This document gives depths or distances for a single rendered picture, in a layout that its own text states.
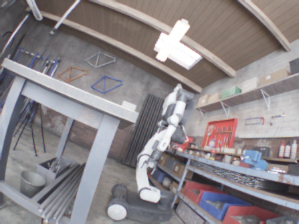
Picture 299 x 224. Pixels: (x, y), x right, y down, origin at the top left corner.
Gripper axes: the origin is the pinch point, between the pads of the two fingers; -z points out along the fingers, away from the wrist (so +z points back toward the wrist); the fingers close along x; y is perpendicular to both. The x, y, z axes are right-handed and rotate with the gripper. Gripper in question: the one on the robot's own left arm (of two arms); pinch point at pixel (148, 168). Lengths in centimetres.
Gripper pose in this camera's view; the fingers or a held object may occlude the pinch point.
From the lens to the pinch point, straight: 134.7
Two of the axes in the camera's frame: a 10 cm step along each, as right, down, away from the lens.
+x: -8.5, -5.3, -0.4
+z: 5.1, -8.3, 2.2
